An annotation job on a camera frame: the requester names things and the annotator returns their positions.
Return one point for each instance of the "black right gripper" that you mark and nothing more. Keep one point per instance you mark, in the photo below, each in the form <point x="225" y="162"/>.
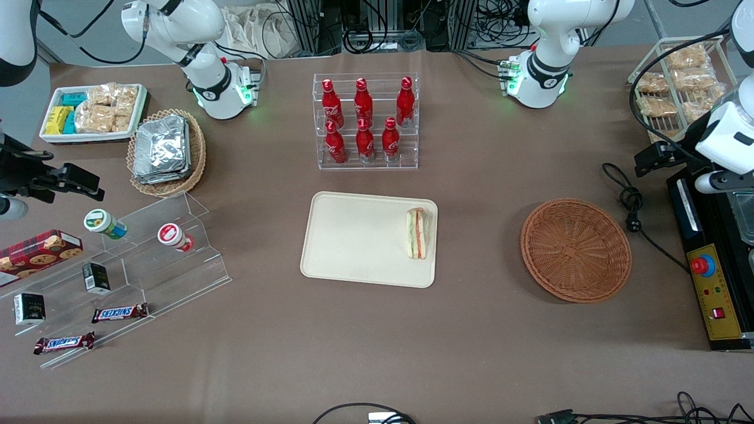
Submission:
<point x="22" y="172"/>

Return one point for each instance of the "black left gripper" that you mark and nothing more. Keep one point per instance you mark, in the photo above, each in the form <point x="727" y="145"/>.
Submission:
<point x="673" y="152"/>

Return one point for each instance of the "plastic-wrapped triangle sandwich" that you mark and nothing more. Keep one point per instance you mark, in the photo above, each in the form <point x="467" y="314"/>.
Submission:
<point x="418" y="235"/>

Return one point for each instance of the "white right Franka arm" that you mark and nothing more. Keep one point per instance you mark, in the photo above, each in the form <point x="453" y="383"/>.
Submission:
<point x="215" y="88"/>

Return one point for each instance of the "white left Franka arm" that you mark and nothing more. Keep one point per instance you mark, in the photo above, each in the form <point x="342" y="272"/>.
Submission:
<point x="545" y="65"/>

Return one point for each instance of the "brown wicker basket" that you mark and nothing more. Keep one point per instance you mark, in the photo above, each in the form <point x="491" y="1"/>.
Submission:
<point x="574" y="250"/>

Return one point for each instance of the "light tan wicker basket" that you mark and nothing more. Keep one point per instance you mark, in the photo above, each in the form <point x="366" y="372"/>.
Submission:
<point x="197" y="159"/>

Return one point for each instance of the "cream plastic serving tray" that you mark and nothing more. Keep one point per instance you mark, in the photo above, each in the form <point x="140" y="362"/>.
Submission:
<point x="359" y="238"/>

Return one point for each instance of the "white rectangular snack bin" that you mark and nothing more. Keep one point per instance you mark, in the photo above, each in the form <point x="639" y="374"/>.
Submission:
<point x="94" y="139"/>

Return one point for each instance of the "green-lidded white cup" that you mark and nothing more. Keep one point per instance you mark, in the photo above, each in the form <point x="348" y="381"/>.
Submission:
<point x="100" y="222"/>

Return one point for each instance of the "teal snack packet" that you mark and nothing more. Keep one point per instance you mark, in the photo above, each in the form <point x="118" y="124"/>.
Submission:
<point x="73" y="99"/>
<point x="70" y="123"/>

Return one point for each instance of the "bagged bread pastry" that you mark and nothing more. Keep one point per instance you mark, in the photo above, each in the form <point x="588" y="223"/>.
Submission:
<point x="652" y="83"/>
<point x="698" y="106"/>
<point x="657" y="106"/>
<point x="686" y="58"/>
<point x="695" y="79"/>

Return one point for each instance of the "clear bagged rice crisp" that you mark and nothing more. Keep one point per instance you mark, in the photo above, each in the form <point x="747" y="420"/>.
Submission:
<point x="101" y="94"/>
<point x="94" y="119"/>
<point x="122" y="119"/>
<point x="126" y="97"/>

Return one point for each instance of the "yellow snack packet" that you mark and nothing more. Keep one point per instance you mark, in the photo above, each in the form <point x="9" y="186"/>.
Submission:
<point x="58" y="121"/>

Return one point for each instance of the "silver foil packet stack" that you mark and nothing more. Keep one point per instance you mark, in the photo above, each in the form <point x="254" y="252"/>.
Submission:
<point x="162" y="150"/>

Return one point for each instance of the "red cookie box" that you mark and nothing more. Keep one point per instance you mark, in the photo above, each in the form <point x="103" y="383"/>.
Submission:
<point x="35" y="253"/>

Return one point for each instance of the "small black carton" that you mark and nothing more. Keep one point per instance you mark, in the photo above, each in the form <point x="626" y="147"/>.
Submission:
<point x="29" y="309"/>
<point x="96" y="278"/>

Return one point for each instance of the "red-lidded white cup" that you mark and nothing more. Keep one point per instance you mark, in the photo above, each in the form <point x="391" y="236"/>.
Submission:
<point x="172" y="235"/>

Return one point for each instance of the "clear acrylic stepped stand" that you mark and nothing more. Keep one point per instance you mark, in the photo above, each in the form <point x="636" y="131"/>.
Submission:
<point x="171" y="277"/>

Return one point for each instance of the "brown Snickers bar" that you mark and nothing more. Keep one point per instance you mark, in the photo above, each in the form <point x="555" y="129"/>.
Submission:
<point x="65" y="343"/>
<point x="121" y="312"/>

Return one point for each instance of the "black machine with yellow panel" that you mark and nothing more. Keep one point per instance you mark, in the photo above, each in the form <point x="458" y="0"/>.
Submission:
<point x="716" y="294"/>

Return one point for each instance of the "cream cloth bag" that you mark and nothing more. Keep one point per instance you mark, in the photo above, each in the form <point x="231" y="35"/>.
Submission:
<point x="256" y="29"/>

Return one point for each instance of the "red cola bottle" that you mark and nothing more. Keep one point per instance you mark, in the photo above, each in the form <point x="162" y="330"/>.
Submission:
<point x="405" y="103"/>
<point x="365" y="144"/>
<point x="390" y="142"/>
<point x="363" y="103"/>
<point x="331" y="105"/>
<point x="335" y="147"/>

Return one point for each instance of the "clear acrylic bottle rack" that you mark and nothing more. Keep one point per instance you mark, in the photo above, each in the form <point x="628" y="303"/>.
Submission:
<point x="377" y="165"/>

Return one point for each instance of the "small grey device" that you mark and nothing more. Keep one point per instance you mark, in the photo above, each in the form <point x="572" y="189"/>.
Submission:
<point x="383" y="418"/>

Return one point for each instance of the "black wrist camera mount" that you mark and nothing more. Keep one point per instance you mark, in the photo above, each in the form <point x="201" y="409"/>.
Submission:
<point x="733" y="182"/>

